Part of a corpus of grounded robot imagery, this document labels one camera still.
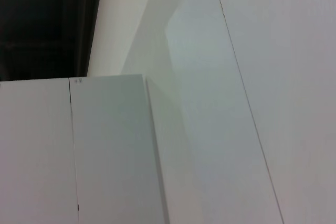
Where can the black background panel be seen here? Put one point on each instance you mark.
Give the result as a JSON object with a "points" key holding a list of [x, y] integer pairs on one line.
{"points": [[44, 24]]}

